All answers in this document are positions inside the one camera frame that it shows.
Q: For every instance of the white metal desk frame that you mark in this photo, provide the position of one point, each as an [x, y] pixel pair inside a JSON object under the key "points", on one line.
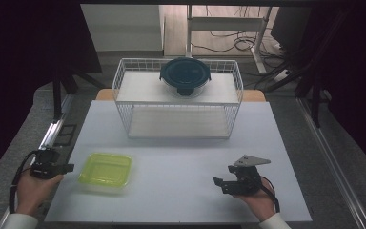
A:
{"points": [[225, 24]]}

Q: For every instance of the black tripod stand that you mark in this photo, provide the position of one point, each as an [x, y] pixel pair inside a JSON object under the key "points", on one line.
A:
{"points": [[57, 92]]}

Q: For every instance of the round container dark blue lid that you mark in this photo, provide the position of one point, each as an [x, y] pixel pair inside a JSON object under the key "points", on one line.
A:
{"points": [[185, 73]]}

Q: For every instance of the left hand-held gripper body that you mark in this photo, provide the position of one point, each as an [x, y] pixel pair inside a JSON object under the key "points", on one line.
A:
{"points": [[46, 163]]}

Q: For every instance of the green square plastic container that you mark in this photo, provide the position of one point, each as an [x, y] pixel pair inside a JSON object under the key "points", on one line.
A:
{"points": [[105, 169]]}

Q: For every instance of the dark curtain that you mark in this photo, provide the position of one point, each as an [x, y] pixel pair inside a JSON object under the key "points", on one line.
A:
{"points": [[359, 79], [19, 63]]}

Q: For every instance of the person's left hand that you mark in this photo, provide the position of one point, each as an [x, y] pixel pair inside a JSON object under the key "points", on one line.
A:
{"points": [[35, 192]]}

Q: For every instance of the person's right hand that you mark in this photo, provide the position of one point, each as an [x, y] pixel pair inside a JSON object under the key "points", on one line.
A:
{"points": [[259, 202]]}

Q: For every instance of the wooden table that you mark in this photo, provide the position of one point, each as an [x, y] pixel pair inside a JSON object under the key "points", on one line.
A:
{"points": [[103, 94]]}

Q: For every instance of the white cabinet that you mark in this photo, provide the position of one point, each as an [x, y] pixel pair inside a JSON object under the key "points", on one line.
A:
{"points": [[124, 27]]}

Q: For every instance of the aluminium rail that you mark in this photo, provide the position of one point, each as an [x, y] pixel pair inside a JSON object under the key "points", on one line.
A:
{"points": [[52, 133], [330, 159]]}

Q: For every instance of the black rectangular frame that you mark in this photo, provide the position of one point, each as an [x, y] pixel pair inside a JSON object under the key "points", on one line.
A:
{"points": [[64, 142]]}

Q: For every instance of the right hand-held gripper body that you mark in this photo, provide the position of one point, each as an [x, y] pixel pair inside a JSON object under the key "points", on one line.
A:
{"points": [[246, 176]]}

